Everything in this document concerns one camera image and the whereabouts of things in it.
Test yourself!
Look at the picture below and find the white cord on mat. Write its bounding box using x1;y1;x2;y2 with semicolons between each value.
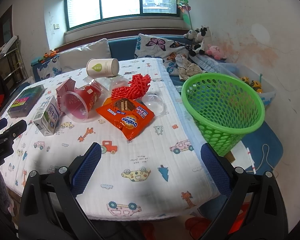
252;143;278;174

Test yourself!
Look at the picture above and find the window with green frame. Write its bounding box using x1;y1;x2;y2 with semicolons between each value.
64;0;180;30

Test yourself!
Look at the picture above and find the butterfly print pillow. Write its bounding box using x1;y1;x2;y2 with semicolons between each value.
134;34;191;76

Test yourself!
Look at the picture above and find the grey white cushion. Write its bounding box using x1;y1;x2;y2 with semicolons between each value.
58;38;111;72

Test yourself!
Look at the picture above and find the clear plastic dome lid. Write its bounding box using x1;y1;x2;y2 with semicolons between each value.
141;94;165;117

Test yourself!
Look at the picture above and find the small butterfly pillow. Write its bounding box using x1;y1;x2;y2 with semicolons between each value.
37;55;63;80

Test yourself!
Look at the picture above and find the dark colourful box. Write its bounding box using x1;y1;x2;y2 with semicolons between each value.
7;85;45;118

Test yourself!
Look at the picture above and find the metal shelf rack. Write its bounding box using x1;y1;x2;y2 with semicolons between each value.
0;35;29;82

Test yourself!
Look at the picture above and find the white paper cup green logo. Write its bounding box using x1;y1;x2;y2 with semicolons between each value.
86;59;120;79

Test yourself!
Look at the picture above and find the cow plush toy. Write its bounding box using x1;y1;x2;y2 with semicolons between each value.
189;25;212;56

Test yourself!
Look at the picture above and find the red plastic noodle cup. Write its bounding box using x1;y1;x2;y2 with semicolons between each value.
60;81;109;122

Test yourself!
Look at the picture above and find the red foam fruit net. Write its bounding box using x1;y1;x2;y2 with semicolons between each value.
111;74;151;100

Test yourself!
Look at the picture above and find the orange toy on sofa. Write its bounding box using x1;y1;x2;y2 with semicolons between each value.
43;49;59;59

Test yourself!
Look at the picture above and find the green plastic mesh basket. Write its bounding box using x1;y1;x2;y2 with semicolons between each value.
181;73;265;157

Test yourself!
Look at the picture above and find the yellow toy truck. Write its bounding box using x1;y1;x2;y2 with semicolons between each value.
241;76;263;93

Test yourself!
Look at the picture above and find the blue floor mat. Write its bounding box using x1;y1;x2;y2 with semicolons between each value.
242;121;283;175

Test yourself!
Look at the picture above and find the pink plush toy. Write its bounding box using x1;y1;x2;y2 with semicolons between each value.
205;44;226;60

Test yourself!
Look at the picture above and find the crumpled patterned cloth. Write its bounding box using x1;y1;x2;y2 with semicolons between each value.
175;54;205;81

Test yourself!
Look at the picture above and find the colourful pinwheel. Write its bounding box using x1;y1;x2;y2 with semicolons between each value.
177;0;193;29

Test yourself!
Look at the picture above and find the clear plastic toy bin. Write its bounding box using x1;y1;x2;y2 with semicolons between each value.
219;63;276;108

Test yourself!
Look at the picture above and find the cartoon printed white tablecloth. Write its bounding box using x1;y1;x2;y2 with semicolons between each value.
0;58;218;220

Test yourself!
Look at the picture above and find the blue sofa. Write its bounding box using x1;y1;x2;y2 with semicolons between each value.
31;35;191;82

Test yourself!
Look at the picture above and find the white milk carton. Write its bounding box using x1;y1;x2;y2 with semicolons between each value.
33;95;60;136

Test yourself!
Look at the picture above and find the clear plastic bottle yellow label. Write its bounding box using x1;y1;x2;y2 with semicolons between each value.
83;75;129;92

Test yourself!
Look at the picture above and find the orange Ovaltine snack bag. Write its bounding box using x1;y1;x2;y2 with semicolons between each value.
96;98;154;140

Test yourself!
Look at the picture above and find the grey plush toy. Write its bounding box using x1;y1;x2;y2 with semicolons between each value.
183;29;199;41

